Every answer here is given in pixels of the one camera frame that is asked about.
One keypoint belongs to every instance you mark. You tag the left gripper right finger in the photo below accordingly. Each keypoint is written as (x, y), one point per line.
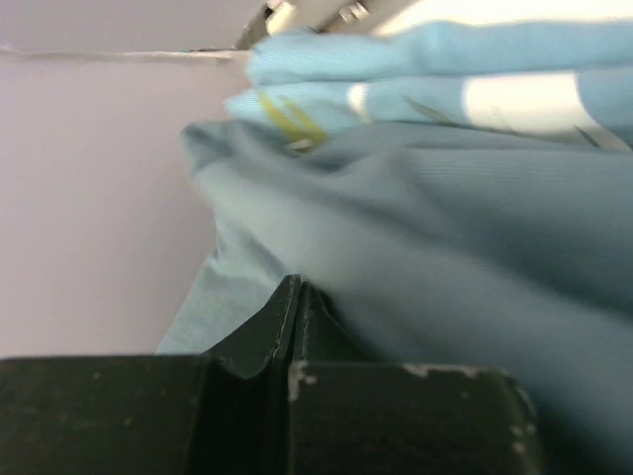
(350, 413)

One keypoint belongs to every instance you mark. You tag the grey-blue t-shirt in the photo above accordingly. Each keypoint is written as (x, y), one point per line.
(437, 245)

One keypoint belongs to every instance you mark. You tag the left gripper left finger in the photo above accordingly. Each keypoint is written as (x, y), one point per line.
(223, 411)

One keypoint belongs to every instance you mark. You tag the folded blue printed t-shirt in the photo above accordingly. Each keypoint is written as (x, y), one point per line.
(559, 81)

